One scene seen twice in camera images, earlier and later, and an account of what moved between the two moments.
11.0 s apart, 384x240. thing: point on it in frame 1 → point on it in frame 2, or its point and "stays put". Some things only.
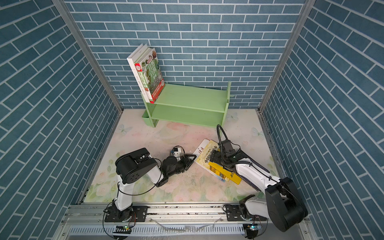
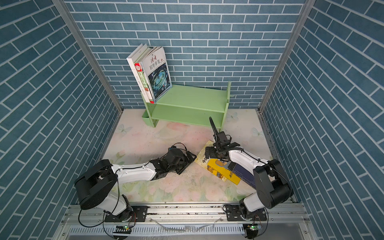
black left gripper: (186, 162) stays put
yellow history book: (203, 157) stays put
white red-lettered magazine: (199, 150) → (157, 72)
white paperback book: (132, 59) stays put
